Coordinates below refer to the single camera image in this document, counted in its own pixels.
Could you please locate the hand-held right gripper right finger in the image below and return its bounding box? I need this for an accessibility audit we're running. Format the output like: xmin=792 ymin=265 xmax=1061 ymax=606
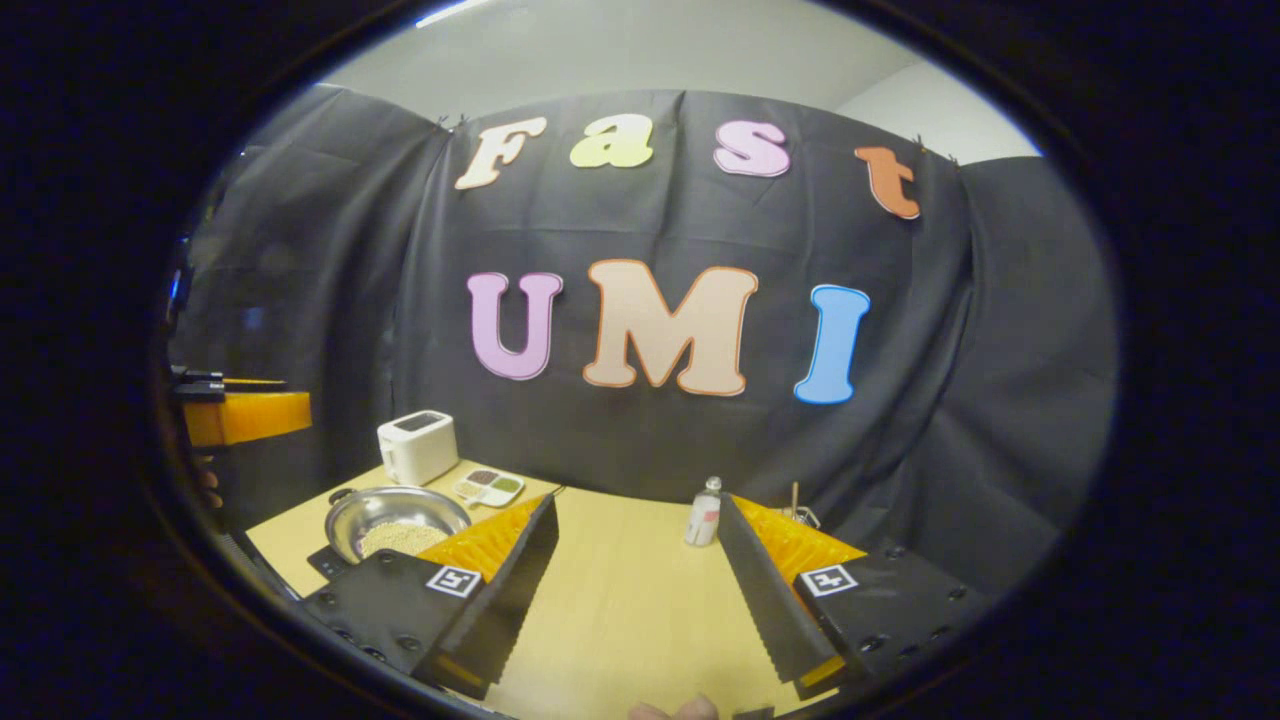
xmin=717 ymin=492 xmax=991 ymax=701

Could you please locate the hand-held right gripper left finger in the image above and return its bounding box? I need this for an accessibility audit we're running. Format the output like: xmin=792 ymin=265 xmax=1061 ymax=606
xmin=300 ymin=490 xmax=561 ymax=701

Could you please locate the pile of yellow soybeans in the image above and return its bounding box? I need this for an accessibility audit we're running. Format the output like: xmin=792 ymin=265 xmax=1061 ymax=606
xmin=358 ymin=522 xmax=448 ymax=559

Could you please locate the steel pot with black handles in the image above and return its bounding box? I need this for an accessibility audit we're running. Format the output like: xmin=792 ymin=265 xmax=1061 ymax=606
xmin=323 ymin=485 xmax=473 ymax=566

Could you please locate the black induction cooktop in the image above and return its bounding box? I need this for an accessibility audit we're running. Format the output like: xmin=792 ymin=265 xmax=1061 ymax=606
xmin=305 ymin=545 xmax=353 ymax=584

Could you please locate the clear plastic bottle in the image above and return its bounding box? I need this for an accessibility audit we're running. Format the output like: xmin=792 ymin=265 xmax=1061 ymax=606
xmin=684 ymin=476 xmax=723 ymax=548

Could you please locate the white divided bean dish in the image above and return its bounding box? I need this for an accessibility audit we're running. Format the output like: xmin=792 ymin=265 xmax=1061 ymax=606
xmin=452 ymin=468 xmax=526 ymax=508

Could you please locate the white toaster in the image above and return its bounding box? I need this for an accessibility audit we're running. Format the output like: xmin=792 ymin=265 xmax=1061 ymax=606
xmin=377 ymin=410 xmax=460 ymax=487

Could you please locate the black backdrop cloth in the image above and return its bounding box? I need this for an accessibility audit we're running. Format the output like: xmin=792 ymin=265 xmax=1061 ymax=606
xmin=165 ymin=85 xmax=1119 ymax=591

